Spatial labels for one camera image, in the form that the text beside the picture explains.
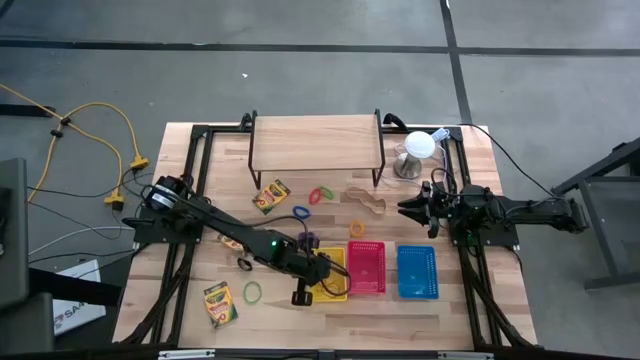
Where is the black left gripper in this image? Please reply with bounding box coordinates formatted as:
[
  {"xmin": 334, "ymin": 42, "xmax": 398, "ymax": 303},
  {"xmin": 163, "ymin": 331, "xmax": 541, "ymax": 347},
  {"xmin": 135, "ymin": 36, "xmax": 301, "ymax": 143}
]
[{"xmin": 292, "ymin": 244, "xmax": 347, "ymax": 296}]

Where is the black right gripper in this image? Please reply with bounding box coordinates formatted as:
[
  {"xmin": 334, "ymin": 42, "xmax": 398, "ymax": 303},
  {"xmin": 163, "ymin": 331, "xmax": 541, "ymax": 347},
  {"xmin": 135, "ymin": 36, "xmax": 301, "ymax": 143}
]
[{"xmin": 398, "ymin": 180, "xmax": 459, "ymax": 226}]

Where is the yellow plastic basket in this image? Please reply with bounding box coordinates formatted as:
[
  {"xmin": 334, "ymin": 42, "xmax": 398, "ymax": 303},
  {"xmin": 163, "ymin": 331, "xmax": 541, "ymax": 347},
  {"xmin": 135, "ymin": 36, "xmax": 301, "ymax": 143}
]
[{"xmin": 305, "ymin": 246, "xmax": 349, "ymax": 304}]

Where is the red plastic basket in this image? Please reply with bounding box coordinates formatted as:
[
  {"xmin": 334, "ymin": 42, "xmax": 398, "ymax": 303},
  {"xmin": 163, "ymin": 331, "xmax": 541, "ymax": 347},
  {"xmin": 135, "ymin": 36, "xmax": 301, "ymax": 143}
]
[{"xmin": 346, "ymin": 240, "xmax": 388, "ymax": 296}]

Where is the thin green rubber band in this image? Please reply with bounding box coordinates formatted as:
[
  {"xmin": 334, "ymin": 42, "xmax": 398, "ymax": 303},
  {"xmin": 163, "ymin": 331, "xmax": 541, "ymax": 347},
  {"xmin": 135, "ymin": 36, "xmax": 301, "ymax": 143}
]
[{"xmin": 242, "ymin": 280, "xmax": 264, "ymax": 305}]

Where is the wooden desk shelf riser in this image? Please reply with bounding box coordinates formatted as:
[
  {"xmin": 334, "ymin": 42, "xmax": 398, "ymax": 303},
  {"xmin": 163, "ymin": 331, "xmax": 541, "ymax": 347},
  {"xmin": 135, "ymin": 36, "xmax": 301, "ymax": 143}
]
[{"xmin": 247, "ymin": 108, "xmax": 388, "ymax": 189}]

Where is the blue plastic basket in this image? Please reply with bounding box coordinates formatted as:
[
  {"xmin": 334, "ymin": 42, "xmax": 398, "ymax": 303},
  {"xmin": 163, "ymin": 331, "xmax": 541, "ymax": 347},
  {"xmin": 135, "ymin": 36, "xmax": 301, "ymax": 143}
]
[{"xmin": 396, "ymin": 244, "xmax": 441, "ymax": 301}]

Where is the black metal cart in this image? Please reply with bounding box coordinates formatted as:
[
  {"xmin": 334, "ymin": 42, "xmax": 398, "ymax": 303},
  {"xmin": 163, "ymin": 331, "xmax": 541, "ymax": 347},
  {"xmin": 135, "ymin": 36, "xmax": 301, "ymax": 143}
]
[{"xmin": 550, "ymin": 135, "xmax": 640, "ymax": 291}]

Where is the white printed box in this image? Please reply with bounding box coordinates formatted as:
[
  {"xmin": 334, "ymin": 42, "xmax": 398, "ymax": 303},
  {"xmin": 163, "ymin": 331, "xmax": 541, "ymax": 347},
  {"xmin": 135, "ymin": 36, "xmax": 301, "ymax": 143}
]
[{"xmin": 52, "ymin": 258, "xmax": 108, "ymax": 337}]

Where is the black padded beam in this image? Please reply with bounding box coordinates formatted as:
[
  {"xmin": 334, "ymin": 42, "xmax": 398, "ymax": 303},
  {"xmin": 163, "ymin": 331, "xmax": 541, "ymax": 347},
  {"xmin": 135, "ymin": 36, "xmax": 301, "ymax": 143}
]
[{"xmin": 27, "ymin": 267, "xmax": 124, "ymax": 308}]

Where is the dark grey block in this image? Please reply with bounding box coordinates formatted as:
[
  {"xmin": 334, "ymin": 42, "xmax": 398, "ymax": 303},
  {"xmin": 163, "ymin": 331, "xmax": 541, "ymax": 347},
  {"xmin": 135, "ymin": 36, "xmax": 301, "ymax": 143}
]
[{"xmin": 0, "ymin": 292, "xmax": 56, "ymax": 354}]

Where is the dark grey cabinet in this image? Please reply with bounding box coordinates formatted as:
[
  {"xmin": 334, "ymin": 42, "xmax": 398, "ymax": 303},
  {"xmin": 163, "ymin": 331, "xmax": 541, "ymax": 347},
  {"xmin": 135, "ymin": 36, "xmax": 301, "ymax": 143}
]
[{"xmin": 0, "ymin": 157, "xmax": 30, "ymax": 311}]

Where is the black flat floor bar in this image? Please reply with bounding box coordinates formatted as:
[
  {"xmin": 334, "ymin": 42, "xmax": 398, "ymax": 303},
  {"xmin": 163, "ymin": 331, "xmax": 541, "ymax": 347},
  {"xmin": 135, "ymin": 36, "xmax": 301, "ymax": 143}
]
[{"xmin": 0, "ymin": 103, "xmax": 57, "ymax": 119}]

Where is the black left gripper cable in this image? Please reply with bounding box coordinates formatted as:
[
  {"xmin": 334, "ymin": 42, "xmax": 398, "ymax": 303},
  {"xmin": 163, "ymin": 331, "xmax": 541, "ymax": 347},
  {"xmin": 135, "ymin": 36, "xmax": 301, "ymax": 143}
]
[{"xmin": 312, "ymin": 251, "xmax": 353, "ymax": 297}]

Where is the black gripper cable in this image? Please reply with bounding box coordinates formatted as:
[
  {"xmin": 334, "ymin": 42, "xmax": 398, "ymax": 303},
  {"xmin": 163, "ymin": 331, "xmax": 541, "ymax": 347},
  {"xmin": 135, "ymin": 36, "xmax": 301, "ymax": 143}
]
[
  {"xmin": 431, "ymin": 166, "xmax": 460, "ymax": 195},
  {"xmin": 312, "ymin": 251, "xmax": 353, "ymax": 297}
]

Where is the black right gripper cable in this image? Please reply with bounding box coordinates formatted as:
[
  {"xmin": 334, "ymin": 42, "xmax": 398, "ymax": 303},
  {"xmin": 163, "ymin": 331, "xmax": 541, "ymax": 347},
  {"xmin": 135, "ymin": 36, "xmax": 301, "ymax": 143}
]
[{"xmin": 431, "ymin": 166, "xmax": 460, "ymax": 195}]

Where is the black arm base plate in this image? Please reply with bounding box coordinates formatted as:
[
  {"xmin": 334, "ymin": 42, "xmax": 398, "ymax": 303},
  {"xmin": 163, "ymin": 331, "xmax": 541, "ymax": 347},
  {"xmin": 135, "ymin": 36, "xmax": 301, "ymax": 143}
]
[
  {"xmin": 447, "ymin": 219, "xmax": 521, "ymax": 247},
  {"xmin": 121, "ymin": 204, "xmax": 206, "ymax": 245}
]

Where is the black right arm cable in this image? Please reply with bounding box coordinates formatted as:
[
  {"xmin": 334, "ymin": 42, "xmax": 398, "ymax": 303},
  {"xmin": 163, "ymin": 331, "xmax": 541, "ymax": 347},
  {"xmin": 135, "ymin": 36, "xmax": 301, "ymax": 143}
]
[{"xmin": 457, "ymin": 122, "xmax": 557, "ymax": 200}]

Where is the silver edge bracket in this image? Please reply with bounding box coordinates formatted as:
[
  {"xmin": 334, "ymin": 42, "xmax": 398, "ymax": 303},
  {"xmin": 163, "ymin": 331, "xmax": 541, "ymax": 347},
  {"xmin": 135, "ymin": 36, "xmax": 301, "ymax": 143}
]
[
  {"xmin": 438, "ymin": 350, "xmax": 496, "ymax": 360},
  {"xmin": 158, "ymin": 349, "xmax": 217, "ymax": 360}
]

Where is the white floor cable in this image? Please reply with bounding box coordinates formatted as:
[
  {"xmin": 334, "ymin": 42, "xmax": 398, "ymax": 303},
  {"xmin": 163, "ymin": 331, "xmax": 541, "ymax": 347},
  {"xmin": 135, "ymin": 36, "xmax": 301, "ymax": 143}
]
[{"xmin": 28, "ymin": 225, "xmax": 136, "ymax": 257}]

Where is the yellow extension cord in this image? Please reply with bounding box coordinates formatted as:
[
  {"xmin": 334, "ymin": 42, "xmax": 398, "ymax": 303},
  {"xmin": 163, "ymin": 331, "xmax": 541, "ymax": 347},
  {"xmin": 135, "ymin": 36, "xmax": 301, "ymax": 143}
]
[
  {"xmin": 27, "ymin": 101, "xmax": 151, "ymax": 204},
  {"xmin": 0, "ymin": 82, "xmax": 126, "ymax": 207}
]

